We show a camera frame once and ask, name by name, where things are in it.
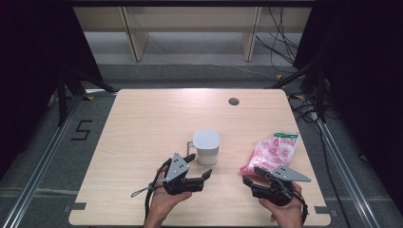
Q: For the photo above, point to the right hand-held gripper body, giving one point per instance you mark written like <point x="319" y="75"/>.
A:
<point x="278" y="193"/>

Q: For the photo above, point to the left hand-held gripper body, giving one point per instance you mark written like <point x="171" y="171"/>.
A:
<point x="177" y="171"/>

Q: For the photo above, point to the pink printed sugar bag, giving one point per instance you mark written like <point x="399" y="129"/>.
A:
<point x="272" y="152"/>

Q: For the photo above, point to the person's right hand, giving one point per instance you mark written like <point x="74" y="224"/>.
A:
<point x="288" y="215"/>

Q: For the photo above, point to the person's left hand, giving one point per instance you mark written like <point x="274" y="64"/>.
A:
<point x="163" y="204"/>

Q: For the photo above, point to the black metal stand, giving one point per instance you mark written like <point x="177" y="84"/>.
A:
<point x="320" y="95"/>
<point x="61" y="95"/>

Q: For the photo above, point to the black curtain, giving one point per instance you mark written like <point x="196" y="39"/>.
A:
<point x="364" y="79"/>
<point x="31" y="63"/>

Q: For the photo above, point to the light wooden bench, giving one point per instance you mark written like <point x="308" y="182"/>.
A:
<point x="190" y="19"/>

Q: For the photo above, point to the grey table bracket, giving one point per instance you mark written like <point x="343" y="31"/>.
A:
<point x="324" y="210"/>

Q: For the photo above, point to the aluminium floor rail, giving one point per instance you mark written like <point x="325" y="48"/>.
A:
<point x="345" y="164"/>
<point x="41" y="167"/>

